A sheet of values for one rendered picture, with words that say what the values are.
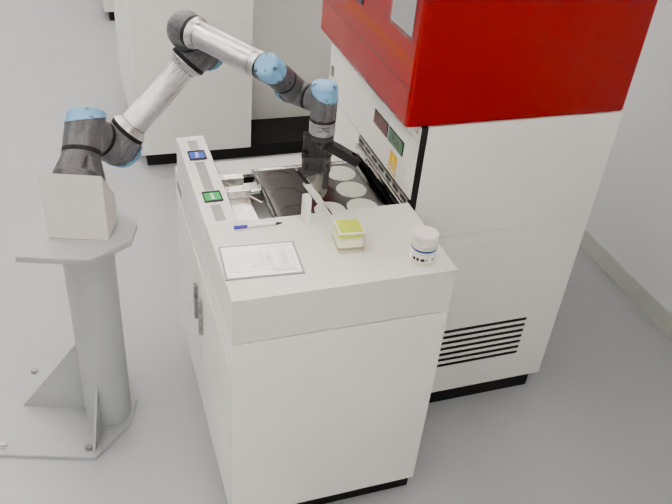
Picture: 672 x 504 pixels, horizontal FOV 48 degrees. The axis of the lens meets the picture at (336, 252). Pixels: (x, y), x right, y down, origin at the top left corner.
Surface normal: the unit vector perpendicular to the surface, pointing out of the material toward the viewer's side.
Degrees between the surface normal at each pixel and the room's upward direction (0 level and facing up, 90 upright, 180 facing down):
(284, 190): 0
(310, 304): 90
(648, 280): 90
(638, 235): 90
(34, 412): 0
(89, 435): 0
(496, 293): 90
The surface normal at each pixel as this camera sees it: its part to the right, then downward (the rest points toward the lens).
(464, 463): 0.08, -0.81
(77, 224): 0.03, 0.58
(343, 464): 0.32, 0.57
